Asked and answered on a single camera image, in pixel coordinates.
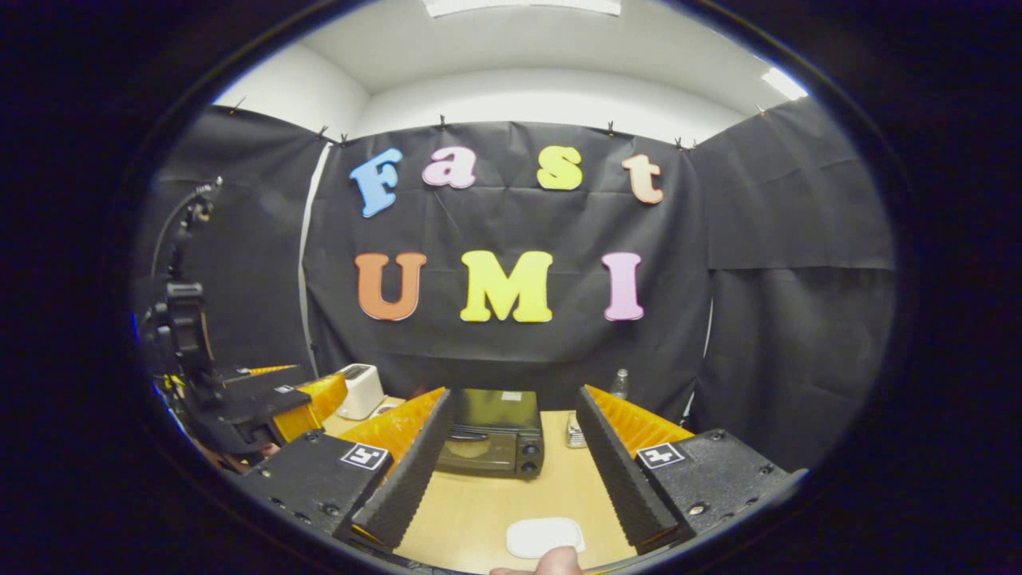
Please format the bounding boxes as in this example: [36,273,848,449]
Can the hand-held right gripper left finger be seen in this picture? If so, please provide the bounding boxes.
[232,387,455,552]

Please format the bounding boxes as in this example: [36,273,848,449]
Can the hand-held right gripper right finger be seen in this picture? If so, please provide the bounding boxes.
[575,384,799,553]

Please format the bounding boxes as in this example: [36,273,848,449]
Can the black electric oven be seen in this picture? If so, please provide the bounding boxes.
[435,389,547,480]

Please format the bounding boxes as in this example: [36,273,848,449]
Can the white toaster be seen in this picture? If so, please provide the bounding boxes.
[335,363,386,422]

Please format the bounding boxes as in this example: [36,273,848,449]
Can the white plate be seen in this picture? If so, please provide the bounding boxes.
[505,517,587,560]

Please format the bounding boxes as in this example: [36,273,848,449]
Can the small ceiling light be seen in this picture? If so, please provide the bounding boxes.
[759,67,809,101]

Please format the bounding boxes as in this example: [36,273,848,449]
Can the long ceiling light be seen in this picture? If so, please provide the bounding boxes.
[422,0,623,18]

